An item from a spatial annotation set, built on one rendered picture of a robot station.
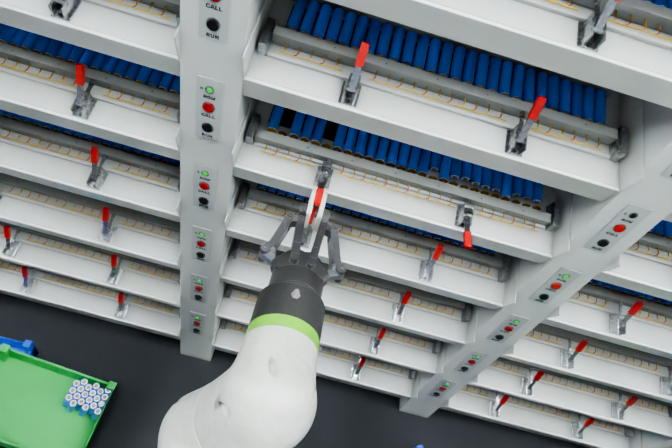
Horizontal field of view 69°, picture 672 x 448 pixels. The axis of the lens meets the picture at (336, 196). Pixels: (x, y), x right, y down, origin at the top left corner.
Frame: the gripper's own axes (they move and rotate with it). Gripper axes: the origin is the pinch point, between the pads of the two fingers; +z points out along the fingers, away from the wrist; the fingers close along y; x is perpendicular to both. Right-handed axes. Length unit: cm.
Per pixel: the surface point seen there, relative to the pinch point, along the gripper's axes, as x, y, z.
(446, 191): 4.4, 22.1, 9.9
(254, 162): 0.3, -12.5, 7.7
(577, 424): -71, 96, 22
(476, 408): -74, 65, 21
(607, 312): -16, 68, 14
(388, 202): 0.2, 12.6, 7.5
